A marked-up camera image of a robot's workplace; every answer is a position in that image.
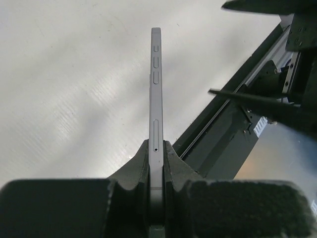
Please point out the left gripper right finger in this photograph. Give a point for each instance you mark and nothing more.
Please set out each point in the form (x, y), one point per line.
(202, 208)

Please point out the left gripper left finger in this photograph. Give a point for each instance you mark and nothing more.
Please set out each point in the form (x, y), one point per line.
(113, 207)

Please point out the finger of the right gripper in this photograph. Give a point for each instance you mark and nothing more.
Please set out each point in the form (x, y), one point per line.
(277, 7)
(292, 116)

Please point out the white-edged black phone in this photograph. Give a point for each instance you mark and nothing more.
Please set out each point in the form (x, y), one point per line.
(156, 148)

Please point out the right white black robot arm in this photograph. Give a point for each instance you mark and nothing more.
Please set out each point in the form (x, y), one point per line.
(291, 97)

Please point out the right white cable duct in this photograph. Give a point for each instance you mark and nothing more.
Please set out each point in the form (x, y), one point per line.
(260, 126)

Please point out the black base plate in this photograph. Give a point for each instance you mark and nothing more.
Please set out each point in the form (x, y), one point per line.
(228, 144)

